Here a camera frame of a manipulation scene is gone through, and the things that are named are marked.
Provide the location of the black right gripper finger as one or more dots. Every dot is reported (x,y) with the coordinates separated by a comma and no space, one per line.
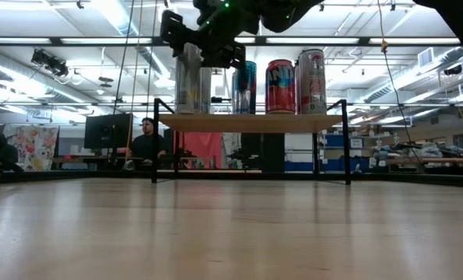
(225,58)
(176,33)

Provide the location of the white Celsius energy can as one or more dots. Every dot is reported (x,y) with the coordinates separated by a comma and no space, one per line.
(206,91)

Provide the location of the Celsius Tropical Vibe can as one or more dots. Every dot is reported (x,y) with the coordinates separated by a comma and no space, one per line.
(188,89)

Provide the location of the red Fanta soda can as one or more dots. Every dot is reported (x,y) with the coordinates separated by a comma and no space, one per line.
(280,89)

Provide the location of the Celsius can pink band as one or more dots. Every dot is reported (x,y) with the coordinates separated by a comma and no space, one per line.
(313,81)

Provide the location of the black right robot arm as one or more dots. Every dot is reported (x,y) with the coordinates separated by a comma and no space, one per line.
(289,15)

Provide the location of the wooden shelf black metal legs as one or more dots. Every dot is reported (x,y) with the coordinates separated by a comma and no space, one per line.
(250,123)

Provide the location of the white patterned hanging cloth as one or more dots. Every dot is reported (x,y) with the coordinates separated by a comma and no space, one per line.
(231,142)

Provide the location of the orange pink hanging cloth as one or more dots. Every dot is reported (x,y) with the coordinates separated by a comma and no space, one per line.
(204,149)

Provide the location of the person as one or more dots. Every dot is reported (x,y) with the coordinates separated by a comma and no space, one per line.
(5,153)
(145,145)

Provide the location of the black computer monitor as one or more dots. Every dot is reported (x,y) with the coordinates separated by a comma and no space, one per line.
(102,132)

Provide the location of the black ceiling-hung device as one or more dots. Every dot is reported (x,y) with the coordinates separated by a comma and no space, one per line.
(50,62)

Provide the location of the blue storage bins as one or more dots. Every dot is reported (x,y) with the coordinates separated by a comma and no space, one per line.
(334,142)

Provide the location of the floral hanging cloth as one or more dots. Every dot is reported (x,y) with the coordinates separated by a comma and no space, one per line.
(36,148)

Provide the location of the cluttered wooden bench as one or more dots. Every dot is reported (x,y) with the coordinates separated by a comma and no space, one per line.
(437,159)

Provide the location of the black aluminium rig frame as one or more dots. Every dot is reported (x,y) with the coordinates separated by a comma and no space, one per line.
(60,176)

